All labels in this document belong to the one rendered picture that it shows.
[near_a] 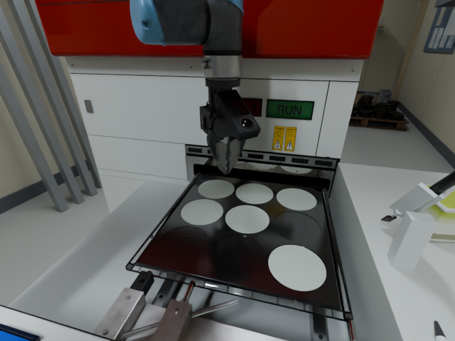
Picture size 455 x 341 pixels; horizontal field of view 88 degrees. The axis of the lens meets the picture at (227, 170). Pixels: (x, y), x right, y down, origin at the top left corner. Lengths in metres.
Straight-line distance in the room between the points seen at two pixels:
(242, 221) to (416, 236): 0.31
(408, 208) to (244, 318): 0.32
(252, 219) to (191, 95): 0.38
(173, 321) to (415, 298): 0.32
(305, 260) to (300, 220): 0.11
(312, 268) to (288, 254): 0.05
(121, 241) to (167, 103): 0.40
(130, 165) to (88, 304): 0.48
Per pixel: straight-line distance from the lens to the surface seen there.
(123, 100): 0.82
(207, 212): 0.57
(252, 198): 0.62
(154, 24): 0.42
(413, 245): 0.42
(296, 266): 0.47
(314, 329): 0.47
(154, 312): 0.44
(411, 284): 0.43
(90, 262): 0.64
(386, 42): 7.97
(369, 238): 0.47
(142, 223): 0.70
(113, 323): 0.42
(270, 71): 0.64
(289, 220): 0.56
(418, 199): 0.39
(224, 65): 0.48
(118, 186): 0.98
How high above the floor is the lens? 1.25
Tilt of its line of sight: 28 degrees down
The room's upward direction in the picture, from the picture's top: straight up
